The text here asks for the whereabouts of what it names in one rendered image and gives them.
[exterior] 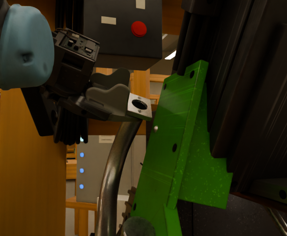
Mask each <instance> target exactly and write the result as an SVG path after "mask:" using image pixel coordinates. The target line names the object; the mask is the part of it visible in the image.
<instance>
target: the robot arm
mask: <svg viewBox="0 0 287 236"><path fill-rule="evenodd" d="M56 31H58V32H59V33H55V32H56ZM99 44H100V43H99V42H97V41H95V40H92V39H90V38H88V37H86V36H84V35H81V34H79V33H77V32H75V31H73V30H70V29H68V28H65V29H63V28H57V29H55V31H54V32H53V31H51V29H50V26H49V24H48V21H47V20H46V18H45V17H44V15H42V14H41V12H40V11H39V10H38V9H37V8H35V7H31V6H21V5H20V4H13V5H12V6H10V5H9V4H8V3H7V1H6V0H0V89H2V90H10V89H15V88H20V89H21V91H22V94H23V96H24V99H25V101H26V104H27V106H28V109H29V111H30V114H31V116H32V119H33V121H34V123H35V126H36V128H37V131H38V134H39V135H40V136H51V135H54V133H55V130H56V127H57V124H58V121H59V117H58V114H57V111H56V108H55V105H54V103H56V104H57V105H58V106H61V107H63V108H65V109H67V110H69V111H70V112H72V113H74V114H76V115H79V116H82V117H85V118H91V119H96V120H100V121H112V122H140V121H141V120H142V119H140V118H136V117H133V116H130V115H126V109H127V104H128V100H129V95H130V90H129V88H128V85H129V80H130V72H129V71H128V70H127V69H126V68H122V67H121V68H118V69H117V70H116V71H115V72H113V73H112V74H110V75H106V74H103V73H99V72H97V73H93V67H94V64H95V62H96V58H97V55H98V52H99V48H100V47H99ZM92 73H93V74H92ZM86 90H87V91H86ZM85 91H86V94H85V96H86V97H84V95H83V93H85Z"/></svg>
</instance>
